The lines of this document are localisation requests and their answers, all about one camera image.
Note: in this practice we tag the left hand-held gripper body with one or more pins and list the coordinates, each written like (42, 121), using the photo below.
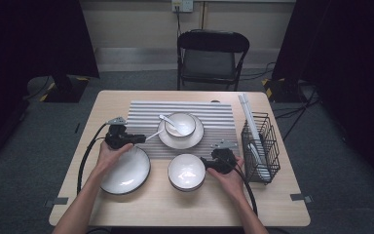
(117, 139)

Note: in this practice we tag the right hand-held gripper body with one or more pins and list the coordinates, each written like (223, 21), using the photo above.
(224, 161)

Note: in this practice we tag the white chopstick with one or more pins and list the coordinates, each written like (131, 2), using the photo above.
(156, 134)
(250, 113)
(246, 113)

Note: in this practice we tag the white plate dark rim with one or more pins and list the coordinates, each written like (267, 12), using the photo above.
(181, 143)
(133, 172)

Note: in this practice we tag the white bowl dark rim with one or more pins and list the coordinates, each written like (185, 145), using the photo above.
(186, 172)
(185, 125)

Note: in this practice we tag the person's left hand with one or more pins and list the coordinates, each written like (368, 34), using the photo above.
(110, 159)

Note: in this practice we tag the person's right hand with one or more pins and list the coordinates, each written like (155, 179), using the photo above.
(232, 183)

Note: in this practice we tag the striped woven placemat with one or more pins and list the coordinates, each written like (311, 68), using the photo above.
(217, 126)

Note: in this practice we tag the black stand base yellow tape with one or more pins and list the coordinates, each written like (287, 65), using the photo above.
(282, 92)
(66, 91)

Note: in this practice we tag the grey tape strip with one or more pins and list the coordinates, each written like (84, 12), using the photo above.
(56, 201)
(300, 197)

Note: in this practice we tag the grey round floor plate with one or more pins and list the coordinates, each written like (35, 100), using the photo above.
(35, 86)

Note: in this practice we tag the black folding chair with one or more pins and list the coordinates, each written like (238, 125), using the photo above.
(212, 42)

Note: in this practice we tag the dark curtain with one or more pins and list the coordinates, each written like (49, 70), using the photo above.
(29, 39)
(347, 48)

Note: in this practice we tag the white wall outlet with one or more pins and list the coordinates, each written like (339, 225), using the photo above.
(186, 5)

